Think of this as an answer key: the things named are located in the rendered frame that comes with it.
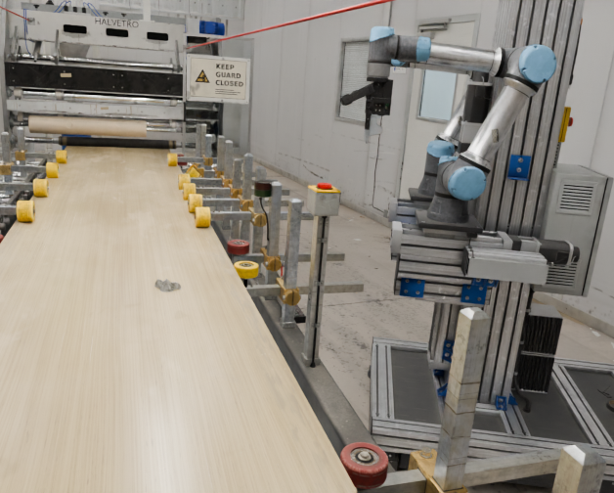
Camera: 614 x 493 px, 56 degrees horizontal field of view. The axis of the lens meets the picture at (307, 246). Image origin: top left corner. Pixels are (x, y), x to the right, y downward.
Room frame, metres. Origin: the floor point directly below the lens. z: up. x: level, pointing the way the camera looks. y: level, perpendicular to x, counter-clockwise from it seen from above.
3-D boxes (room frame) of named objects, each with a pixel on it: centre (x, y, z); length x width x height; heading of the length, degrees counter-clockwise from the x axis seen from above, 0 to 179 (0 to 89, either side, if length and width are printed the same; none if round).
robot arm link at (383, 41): (1.94, -0.19, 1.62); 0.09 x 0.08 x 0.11; 92
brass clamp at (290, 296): (1.80, 0.05, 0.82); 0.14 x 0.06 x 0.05; 18
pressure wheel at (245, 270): (1.77, 0.19, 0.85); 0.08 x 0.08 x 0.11
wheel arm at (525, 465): (0.88, -0.31, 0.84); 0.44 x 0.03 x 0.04; 108
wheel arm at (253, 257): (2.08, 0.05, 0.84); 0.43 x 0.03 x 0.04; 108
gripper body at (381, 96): (1.94, -0.20, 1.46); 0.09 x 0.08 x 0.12; 84
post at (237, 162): (2.73, 0.36, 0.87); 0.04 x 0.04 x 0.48; 18
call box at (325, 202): (1.53, -0.03, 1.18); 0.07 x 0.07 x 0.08; 18
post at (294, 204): (1.78, 0.05, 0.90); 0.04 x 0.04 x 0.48; 18
